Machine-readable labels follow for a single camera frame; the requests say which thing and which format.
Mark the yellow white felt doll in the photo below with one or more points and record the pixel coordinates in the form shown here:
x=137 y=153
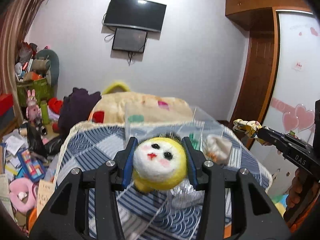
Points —
x=159 y=164

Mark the brown wooden wardrobe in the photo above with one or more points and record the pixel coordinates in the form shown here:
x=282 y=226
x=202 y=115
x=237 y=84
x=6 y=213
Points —
x=258 y=17

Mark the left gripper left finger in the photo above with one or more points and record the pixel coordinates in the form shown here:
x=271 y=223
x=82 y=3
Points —
x=65 y=216

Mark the small black wall monitor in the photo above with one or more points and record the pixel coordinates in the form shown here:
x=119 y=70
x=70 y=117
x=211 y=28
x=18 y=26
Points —
x=129 y=40

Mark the green bottle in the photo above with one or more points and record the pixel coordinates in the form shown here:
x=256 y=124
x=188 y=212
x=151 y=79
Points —
x=44 y=112

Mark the dark purple plush blanket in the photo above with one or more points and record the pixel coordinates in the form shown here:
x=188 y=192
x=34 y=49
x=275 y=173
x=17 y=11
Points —
x=76 y=108

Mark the pink neck pillow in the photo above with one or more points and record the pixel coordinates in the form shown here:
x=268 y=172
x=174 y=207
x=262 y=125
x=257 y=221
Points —
x=21 y=194

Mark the clear plastic storage box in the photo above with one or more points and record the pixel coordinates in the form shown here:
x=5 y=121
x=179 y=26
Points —
x=197 y=129

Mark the white sliding door with hearts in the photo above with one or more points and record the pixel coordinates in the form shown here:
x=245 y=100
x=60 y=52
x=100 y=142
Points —
x=292 y=106

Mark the yellow patterned fabric item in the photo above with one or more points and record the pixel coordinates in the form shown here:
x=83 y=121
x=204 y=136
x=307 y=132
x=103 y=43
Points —
x=250 y=129

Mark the beige plush blanket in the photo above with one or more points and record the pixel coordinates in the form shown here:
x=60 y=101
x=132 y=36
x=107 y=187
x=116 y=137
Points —
x=117 y=108

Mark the striped brown curtain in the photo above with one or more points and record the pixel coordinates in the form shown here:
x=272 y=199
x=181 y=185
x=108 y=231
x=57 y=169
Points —
x=16 y=19

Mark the pink rabbit doll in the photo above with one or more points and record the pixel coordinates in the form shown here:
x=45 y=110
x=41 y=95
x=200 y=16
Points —
x=33 y=111

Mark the white sock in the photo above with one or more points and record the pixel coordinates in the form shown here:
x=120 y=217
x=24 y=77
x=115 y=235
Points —
x=217 y=149

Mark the red box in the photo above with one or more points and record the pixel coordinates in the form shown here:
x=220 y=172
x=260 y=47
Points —
x=6 y=102

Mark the red plush item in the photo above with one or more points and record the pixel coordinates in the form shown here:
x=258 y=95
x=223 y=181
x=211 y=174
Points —
x=55 y=105

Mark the colourful blue book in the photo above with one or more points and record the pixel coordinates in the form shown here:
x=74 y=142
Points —
x=32 y=167

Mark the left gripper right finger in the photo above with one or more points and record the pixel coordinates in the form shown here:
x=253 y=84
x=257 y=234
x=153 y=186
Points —
x=254 y=216

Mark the grey green plush toy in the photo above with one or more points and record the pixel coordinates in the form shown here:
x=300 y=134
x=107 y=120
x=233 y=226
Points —
x=46 y=63

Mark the blue white patterned bedspread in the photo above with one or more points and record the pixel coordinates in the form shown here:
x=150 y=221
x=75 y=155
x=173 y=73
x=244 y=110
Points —
x=159 y=202

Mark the right hand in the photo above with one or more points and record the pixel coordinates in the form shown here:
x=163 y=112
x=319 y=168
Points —
x=295 y=190

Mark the large black wall television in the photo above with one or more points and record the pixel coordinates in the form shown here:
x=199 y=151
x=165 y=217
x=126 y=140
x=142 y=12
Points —
x=138 y=14

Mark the yellow plush headband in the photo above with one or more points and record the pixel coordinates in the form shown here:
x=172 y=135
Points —
x=116 y=86

